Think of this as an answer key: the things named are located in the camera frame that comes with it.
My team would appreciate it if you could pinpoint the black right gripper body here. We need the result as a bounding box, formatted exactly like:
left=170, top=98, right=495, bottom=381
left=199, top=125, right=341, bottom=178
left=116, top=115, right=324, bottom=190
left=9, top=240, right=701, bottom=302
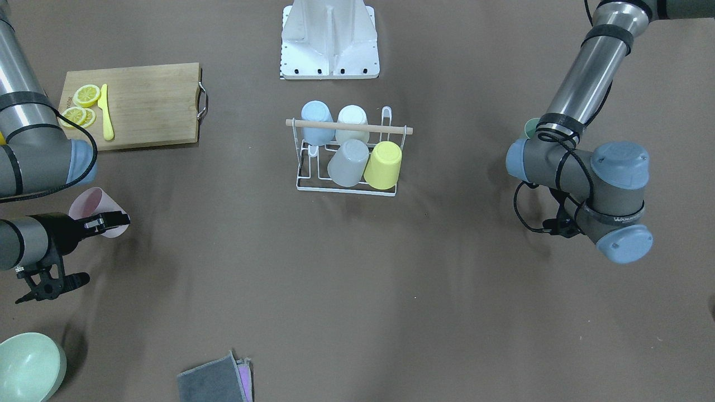
left=34, top=213, right=86, bottom=255

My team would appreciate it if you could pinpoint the pink plastic cup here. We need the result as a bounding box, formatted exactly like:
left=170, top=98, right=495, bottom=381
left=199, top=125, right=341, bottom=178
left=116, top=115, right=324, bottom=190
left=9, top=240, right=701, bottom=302
left=68, top=186, right=131, bottom=238

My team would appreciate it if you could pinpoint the green plastic cup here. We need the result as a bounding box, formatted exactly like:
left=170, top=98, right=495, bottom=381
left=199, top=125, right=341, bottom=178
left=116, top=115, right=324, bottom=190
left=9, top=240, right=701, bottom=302
left=523, top=118, right=540, bottom=139

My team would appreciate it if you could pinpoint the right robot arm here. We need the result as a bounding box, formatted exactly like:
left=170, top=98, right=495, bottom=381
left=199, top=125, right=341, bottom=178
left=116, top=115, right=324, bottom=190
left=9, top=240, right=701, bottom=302
left=1, top=1, right=99, bottom=203

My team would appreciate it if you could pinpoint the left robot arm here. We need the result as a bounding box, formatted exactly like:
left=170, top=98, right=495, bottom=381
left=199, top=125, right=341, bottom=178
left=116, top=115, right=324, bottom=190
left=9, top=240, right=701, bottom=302
left=505, top=1, right=713, bottom=264

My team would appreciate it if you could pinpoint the blue plastic cup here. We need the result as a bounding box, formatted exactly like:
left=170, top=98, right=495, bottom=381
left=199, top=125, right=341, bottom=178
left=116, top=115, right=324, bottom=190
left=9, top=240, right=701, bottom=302
left=301, top=100, right=335, bottom=147

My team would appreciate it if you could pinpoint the grey plastic cup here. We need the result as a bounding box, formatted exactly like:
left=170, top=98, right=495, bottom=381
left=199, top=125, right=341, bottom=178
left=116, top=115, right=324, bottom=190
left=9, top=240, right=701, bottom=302
left=327, top=139, right=370, bottom=188

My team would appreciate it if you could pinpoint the white plastic cup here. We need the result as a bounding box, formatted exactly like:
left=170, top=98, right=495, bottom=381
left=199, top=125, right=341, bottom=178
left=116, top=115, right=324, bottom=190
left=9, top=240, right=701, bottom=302
left=335, top=105, right=370, bottom=145

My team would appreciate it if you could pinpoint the yellow plastic cup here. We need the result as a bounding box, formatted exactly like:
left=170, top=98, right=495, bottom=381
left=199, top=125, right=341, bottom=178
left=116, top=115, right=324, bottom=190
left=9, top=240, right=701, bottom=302
left=363, top=141, right=403, bottom=190

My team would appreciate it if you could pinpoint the lemon slice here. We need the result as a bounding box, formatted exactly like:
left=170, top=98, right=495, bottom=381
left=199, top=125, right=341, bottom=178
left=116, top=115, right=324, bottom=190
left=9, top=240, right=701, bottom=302
left=72, top=84, right=101, bottom=108
left=61, top=106, right=97, bottom=129

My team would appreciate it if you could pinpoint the mint green bowl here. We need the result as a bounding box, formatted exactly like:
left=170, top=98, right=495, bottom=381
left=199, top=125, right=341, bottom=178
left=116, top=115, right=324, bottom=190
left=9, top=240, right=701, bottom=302
left=1, top=332, right=67, bottom=401

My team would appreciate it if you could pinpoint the grey folded cloth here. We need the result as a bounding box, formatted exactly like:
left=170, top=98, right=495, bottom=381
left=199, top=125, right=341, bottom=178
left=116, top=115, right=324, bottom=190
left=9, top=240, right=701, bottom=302
left=177, top=352, right=255, bottom=401

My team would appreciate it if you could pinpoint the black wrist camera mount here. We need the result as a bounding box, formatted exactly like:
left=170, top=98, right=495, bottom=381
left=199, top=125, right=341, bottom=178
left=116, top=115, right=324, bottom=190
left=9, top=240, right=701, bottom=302
left=15, top=254, right=91, bottom=304

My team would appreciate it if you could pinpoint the white wire cup holder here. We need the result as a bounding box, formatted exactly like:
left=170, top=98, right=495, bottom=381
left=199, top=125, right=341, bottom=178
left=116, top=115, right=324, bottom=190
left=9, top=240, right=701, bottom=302
left=285, top=106, right=413, bottom=198

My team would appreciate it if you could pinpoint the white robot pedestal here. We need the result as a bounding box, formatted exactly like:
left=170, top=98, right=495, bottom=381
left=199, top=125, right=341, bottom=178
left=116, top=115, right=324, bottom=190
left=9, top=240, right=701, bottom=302
left=279, top=1, right=380, bottom=80

